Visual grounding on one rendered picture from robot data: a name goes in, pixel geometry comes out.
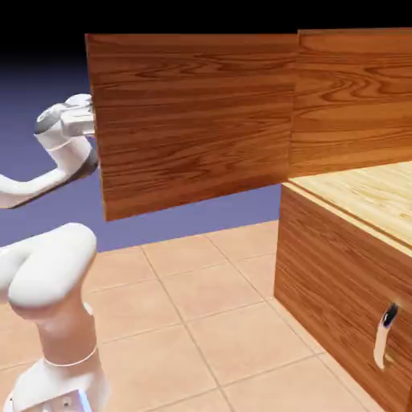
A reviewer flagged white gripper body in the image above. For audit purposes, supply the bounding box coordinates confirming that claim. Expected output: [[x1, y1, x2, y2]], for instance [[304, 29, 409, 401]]
[[62, 107, 97, 139]]

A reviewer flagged wooden cabinet door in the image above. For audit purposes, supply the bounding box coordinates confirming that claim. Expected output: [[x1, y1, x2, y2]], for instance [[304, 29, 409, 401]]
[[274, 183, 412, 412], [84, 32, 299, 223]]

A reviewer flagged wooden cabinet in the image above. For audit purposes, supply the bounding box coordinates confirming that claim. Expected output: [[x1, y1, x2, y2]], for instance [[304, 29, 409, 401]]
[[274, 27, 412, 412]]

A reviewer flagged curved silver door handle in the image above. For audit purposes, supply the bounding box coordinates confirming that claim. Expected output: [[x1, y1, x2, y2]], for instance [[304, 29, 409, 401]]
[[373, 301, 401, 371]]

